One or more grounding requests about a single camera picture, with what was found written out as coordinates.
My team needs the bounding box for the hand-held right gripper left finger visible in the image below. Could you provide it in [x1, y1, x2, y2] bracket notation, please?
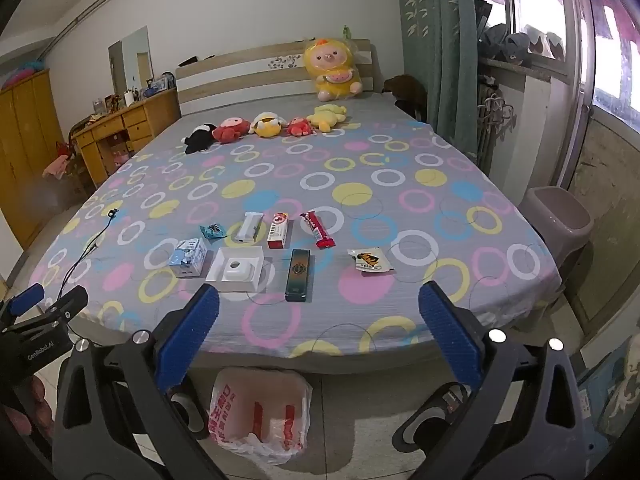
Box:
[51, 284, 221, 480]

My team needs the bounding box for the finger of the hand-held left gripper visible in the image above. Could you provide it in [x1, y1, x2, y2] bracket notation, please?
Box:
[10, 286, 89, 334]
[0, 283, 46, 332]

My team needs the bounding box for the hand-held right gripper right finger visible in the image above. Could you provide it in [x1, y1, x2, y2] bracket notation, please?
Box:
[418, 281, 594, 480]

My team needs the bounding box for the blue and white carton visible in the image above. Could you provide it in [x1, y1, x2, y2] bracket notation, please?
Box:
[168, 238, 208, 279]

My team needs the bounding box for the white and red plastic bag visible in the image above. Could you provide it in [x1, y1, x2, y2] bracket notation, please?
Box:
[207, 367, 313, 466]

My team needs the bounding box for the white and orange snack packet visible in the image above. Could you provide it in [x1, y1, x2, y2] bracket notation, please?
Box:
[347, 247, 396, 273]

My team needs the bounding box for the long white box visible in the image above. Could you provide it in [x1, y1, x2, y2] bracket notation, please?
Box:
[235, 212, 262, 244]

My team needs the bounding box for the long dark green box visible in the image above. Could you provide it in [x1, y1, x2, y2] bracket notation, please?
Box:
[285, 249, 313, 303]

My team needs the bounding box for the red and white box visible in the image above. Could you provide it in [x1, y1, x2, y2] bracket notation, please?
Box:
[267, 212, 292, 250]

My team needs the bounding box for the red snack bar wrapper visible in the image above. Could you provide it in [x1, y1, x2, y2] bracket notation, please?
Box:
[299, 211, 336, 250]

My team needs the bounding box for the grey trash bin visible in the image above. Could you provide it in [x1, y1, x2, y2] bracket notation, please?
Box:
[517, 186, 595, 271]

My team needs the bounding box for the person's left hand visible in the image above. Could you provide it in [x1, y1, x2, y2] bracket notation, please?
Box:
[14, 375, 54, 436]

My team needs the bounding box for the wooden wardrobe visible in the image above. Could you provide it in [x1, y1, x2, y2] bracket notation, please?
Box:
[0, 69, 68, 248]

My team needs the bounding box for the printed blue box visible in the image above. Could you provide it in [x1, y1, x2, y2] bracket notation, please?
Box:
[575, 332, 640, 461]

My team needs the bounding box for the wooden desk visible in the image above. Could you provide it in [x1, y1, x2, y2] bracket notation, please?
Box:
[70, 87, 182, 188]

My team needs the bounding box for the black plush toy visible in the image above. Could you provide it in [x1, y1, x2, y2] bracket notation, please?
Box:
[182, 124, 217, 155]

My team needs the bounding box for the pink fluffy item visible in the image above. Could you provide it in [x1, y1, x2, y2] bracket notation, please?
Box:
[0, 57, 46, 88]

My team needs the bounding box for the yellow and white plush toy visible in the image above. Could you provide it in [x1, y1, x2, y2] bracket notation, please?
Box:
[248, 112, 286, 137]

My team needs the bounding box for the small red plush toy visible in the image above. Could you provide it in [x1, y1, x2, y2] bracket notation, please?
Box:
[285, 115, 315, 137]

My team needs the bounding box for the yellow duck plush toy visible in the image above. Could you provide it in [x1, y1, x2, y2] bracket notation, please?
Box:
[306, 104, 349, 134]

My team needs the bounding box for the wooden bed headboard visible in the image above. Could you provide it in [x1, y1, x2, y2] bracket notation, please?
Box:
[175, 39, 376, 118]

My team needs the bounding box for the large yellow pig plush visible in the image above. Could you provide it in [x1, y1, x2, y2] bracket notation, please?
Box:
[302, 35, 366, 102]

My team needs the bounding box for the grey shoe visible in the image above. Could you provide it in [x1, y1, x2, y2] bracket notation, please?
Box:
[502, 32, 531, 63]
[482, 24, 508, 58]

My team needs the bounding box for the green curtain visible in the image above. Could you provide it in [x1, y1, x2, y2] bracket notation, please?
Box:
[396, 0, 481, 161]

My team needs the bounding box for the pale shoe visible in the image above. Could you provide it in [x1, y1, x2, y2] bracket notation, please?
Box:
[522, 25, 566, 58]

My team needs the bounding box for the black cable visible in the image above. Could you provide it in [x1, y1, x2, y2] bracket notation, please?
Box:
[50, 207, 121, 311]

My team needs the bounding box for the wall mirror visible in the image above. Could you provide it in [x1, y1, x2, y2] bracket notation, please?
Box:
[108, 26, 153, 96]

